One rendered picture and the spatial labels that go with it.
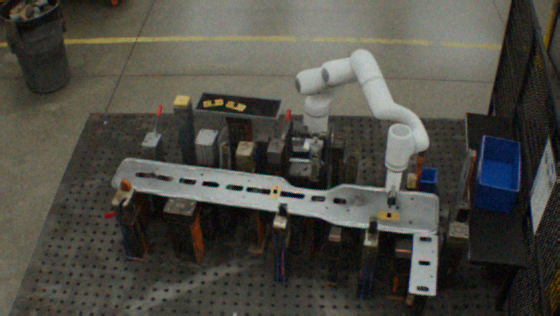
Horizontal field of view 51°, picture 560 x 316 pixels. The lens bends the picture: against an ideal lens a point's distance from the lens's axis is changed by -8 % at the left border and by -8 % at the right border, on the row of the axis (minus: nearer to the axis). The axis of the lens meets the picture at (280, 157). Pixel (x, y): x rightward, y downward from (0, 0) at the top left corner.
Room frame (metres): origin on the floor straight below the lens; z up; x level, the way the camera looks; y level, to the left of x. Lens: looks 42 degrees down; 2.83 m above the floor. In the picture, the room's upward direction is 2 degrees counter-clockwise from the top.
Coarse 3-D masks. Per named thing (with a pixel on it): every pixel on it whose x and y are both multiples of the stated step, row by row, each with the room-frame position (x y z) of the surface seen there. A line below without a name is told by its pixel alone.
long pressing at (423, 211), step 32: (128, 160) 2.02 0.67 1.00; (160, 192) 1.82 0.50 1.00; (192, 192) 1.81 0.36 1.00; (224, 192) 1.81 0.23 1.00; (320, 192) 1.79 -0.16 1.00; (352, 192) 1.79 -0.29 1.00; (384, 192) 1.78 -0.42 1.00; (416, 192) 1.77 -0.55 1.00; (352, 224) 1.62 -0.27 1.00; (384, 224) 1.61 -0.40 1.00; (416, 224) 1.60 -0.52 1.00
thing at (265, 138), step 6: (258, 138) 2.02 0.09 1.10; (264, 138) 2.02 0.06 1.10; (258, 144) 2.01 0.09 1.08; (264, 144) 2.00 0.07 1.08; (258, 150) 2.01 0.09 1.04; (264, 150) 2.00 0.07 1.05; (258, 156) 2.01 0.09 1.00; (264, 156) 2.01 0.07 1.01; (264, 162) 2.01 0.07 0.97; (264, 168) 2.01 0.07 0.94; (264, 174) 2.01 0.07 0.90
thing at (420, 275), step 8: (416, 232) 1.56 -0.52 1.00; (416, 240) 1.52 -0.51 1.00; (432, 240) 1.51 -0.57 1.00; (416, 248) 1.48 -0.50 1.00; (424, 248) 1.48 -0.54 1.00; (432, 248) 1.47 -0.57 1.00; (416, 256) 1.44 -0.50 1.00; (424, 256) 1.44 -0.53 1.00; (432, 256) 1.43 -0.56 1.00; (416, 264) 1.40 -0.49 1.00; (432, 264) 1.40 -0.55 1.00; (416, 272) 1.36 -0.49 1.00; (424, 272) 1.36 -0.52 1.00; (432, 272) 1.36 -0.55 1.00; (416, 280) 1.33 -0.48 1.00; (424, 280) 1.33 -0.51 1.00; (432, 280) 1.32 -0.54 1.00; (432, 288) 1.29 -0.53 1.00
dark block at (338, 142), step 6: (336, 138) 1.99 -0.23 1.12; (342, 138) 1.99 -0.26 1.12; (336, 144) 1.95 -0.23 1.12; (342, 144) 1.95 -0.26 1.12; (336, 150) 1.93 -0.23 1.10; (342, 150) 1.92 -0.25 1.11; (336, 156) 1.93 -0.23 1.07; (342, 156) 1.92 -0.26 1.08; (336, 162) 1.93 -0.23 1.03; (342, 162) 1.95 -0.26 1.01; (336, 168) 1.93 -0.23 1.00; (342, 168) 1.97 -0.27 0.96; (336, 174) 1.93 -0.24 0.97; (336, 180) 1.93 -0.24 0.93
